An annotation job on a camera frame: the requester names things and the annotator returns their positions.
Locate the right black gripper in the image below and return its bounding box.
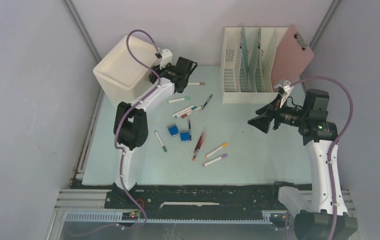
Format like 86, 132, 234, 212
247, 92, 308, 134

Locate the pink clipboard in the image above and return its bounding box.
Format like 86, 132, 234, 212
271, 24, 314, 87

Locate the green clipboard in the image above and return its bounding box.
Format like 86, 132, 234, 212
256, 27, 278, 93

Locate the blue clipboard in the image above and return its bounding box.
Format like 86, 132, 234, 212
239, 25, 254, 93

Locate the blue eraser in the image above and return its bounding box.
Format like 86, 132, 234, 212
179, 130, 190, 143
167, 124, 179, 137

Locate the cream three-drawer cabinet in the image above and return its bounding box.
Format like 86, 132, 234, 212
93, 37, 153, 108

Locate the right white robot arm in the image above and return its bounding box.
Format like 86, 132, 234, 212
248, 89, 358, 240

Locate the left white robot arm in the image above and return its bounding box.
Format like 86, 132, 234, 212
113, 56, 198, 208

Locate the cream file organizer rack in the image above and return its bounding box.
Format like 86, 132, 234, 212
221, 26, 287, 104

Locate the white marker yellow cap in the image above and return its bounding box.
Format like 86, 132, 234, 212
205, 142, 228, 159

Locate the black teal pen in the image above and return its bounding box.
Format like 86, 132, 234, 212
201, 94, 213, 110

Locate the white marker teal cap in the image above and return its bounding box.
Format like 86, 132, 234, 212
173, 105, 197, 118

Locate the red pen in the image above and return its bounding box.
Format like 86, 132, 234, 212
192, 127, 206, 161

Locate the white marker brown cap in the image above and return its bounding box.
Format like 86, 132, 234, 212
188, 82, 205, 86

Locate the white marker purple cap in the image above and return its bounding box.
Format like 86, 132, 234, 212
202, 153, 228, 167

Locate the dark blue pen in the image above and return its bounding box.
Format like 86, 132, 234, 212
188, 119, 192, 141

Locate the white marker green cap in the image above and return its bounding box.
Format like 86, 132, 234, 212
167, 96, 191, 103

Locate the white marker maroon cap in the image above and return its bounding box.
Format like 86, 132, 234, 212
181, 106, 202, 119

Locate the white marker dark-green cap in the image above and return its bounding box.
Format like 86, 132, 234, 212
154, 130, 168, 153

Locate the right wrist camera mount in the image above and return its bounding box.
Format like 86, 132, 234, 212
274, 79, 293, 108

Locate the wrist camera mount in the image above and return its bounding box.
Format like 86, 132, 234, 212
155, 49, 173, 70
274, 79, 293, 108

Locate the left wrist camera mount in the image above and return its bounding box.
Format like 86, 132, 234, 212
155, 49, 173, 70

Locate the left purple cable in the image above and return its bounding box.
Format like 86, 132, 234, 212
114, 29, 162, 230

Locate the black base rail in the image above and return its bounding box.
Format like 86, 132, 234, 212
104, 181, 312, 223

